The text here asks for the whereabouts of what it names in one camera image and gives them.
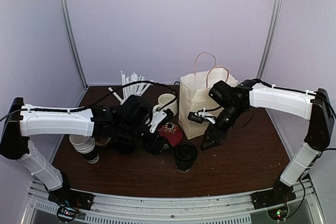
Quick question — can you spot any black plastic cup lid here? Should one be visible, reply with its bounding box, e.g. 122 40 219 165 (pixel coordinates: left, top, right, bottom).
174 142 197 163

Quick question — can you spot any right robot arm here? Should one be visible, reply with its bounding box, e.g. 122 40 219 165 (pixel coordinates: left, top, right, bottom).
201 79 335 204

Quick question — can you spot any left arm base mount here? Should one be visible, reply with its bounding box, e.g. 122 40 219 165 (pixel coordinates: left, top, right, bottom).
48 190 94 223

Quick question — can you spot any stack of black lids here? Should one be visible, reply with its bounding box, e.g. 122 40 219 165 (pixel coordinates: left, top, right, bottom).
114 142 136 155

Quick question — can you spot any left corner metal post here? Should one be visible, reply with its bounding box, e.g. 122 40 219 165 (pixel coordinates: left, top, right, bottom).
54 0 88 93

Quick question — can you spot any corner metal post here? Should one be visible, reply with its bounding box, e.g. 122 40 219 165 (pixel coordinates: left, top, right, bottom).
54 0 88 93
257 0 283 79

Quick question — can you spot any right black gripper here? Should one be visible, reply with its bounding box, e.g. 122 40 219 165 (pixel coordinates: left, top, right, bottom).
201 103 246 152

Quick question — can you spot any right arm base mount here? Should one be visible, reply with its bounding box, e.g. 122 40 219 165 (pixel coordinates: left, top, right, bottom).
250 188 296 222

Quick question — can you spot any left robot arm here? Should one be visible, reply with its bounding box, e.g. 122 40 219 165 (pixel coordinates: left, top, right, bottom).
1 95 173 205

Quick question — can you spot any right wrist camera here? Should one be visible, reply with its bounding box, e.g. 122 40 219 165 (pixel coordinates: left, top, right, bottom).
187 107 219 124

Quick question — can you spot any red floral plate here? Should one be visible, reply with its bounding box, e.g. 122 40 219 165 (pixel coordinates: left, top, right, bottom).
157 122 183 149

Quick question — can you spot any aluminium front rail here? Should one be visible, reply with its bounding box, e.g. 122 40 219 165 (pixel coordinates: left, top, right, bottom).
26 179 326 224

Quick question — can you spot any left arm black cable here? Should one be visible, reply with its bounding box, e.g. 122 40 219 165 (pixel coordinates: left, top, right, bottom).
0 80 179 125

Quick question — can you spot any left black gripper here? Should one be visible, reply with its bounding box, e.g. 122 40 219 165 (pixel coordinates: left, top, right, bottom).
119 120 173 155

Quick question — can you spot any wrapped white straws bundle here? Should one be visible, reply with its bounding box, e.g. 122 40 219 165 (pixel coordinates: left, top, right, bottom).
108 71 151 105

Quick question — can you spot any stack of paper cups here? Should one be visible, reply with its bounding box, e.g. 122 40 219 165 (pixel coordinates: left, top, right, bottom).
69 135 99 164

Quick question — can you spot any cream paper bag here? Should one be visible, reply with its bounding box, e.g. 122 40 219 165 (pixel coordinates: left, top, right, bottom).
178 52 238 140

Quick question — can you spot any right corner metal post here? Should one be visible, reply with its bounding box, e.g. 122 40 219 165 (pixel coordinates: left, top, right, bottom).
257 0 283 79

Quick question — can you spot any cream ceramic mug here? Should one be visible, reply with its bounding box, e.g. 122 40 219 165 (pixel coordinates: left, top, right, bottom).
153 93 177 116

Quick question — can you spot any black paper coffee cup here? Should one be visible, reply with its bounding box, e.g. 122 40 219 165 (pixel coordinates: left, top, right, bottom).
175 159 195 173

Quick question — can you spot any cardboard cup carrier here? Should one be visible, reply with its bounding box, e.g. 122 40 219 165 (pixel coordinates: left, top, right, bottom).
95 137 111 147

